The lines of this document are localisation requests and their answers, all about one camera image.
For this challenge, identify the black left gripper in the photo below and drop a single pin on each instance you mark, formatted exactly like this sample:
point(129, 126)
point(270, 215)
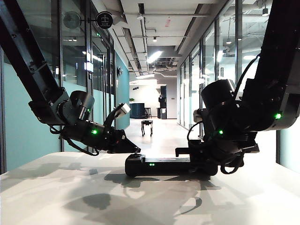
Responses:
point(113, 140)

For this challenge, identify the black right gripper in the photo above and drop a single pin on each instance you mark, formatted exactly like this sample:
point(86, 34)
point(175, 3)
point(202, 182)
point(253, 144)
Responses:
point(218, 152)

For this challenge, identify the black remote control with sticker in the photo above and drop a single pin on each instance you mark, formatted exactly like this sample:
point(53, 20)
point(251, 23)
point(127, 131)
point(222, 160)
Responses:
point(164, 167)

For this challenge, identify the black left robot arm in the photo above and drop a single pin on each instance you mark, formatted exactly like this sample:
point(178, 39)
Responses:
point(30, 61)

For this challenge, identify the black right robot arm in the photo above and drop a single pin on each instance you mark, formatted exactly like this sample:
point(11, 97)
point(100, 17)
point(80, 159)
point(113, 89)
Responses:
point(276, 70)

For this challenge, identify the black quadruped robot dog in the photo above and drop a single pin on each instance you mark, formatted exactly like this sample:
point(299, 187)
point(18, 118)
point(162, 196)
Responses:
point(146, 123)

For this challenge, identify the dark bar counter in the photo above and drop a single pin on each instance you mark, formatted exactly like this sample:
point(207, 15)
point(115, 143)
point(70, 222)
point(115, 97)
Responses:
point(138, 110)

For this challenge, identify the dark wooden bar stool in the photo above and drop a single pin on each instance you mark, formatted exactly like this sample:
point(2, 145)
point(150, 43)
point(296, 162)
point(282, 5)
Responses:
point(148, 112)

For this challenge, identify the small green potted plant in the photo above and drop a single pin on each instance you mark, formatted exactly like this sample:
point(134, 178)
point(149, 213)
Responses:
point(132, 100)

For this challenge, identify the tall black machine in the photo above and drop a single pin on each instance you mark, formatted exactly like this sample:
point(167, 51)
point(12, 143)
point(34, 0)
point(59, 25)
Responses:
point(163, 103)

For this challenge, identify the small lit door display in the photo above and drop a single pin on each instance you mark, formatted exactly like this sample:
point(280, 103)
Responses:
point(89, 66)

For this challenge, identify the round black hanging sign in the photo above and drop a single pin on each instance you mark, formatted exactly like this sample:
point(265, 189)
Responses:
point(104, 20)

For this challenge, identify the black pendant lamp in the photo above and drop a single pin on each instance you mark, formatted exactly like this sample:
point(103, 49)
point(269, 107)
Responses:
point(265, 11)

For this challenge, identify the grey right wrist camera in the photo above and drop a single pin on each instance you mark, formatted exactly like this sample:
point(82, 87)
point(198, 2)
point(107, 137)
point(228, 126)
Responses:
point(198, 115)

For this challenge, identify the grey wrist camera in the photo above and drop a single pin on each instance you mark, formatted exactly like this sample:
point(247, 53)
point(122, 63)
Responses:
point(124, 109)
point(198, 115)

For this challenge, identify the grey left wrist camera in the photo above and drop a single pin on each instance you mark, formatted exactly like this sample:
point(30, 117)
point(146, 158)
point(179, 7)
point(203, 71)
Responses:
point(124, 109)

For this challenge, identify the black wall ornament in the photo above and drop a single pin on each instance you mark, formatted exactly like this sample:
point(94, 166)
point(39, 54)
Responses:
point(119, 72)

